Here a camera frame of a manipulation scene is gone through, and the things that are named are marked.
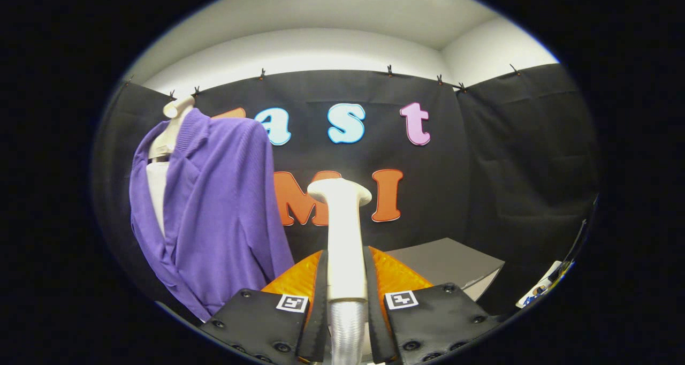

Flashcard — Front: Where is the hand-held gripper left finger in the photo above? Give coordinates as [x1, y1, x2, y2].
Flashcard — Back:
[199, 249, 328, 365]

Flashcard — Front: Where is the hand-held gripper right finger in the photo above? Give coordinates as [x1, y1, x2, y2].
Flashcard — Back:
[363, 246, 504, 365]

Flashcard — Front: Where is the cream garment steamer with hose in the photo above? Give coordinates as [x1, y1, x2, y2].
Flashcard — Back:
[307, 178, 373, 365]

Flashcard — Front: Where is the purple corduroy jacket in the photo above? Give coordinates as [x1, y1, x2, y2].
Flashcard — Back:
[129, 107, 296, 323]

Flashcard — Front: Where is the grey-topped drawer cabinet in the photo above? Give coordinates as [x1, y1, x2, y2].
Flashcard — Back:
[385, 238, 506, 302]

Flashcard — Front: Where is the white colourful printed card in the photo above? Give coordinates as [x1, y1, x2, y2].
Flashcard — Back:
[515, 261, 573, 308]

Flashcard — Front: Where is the black backdrop cloth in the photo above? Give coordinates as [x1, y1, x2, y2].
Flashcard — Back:
[91, 63, 600, 323]

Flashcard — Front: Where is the beige plastic hanger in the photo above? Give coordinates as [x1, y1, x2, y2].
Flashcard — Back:
[148, 95, 196, 161]

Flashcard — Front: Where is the row of black clips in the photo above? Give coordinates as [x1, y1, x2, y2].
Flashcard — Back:
[126, 63, 521, 101]

